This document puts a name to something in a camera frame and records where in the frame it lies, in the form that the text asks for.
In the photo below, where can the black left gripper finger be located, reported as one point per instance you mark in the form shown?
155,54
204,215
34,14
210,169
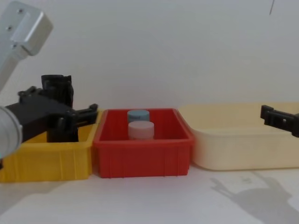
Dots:
30,92
81,114

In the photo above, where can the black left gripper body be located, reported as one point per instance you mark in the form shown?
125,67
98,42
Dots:
35,114

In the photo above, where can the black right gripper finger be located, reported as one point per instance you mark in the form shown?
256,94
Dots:
278,120

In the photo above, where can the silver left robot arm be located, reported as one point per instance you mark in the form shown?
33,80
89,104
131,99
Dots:
30,30

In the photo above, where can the yellow plastic bin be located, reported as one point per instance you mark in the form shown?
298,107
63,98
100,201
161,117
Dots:
46,161

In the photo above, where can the cream plastic bin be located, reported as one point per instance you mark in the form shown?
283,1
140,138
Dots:
233,149

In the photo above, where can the jar with blue lid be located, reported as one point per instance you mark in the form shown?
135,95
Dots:
138,115

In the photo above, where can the jar with pink lid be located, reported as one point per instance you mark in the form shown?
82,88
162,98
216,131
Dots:
140,130

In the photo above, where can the red plastic bin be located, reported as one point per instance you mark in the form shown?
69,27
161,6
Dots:
140,158

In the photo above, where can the white table cloth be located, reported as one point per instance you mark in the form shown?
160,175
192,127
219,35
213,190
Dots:
140,200

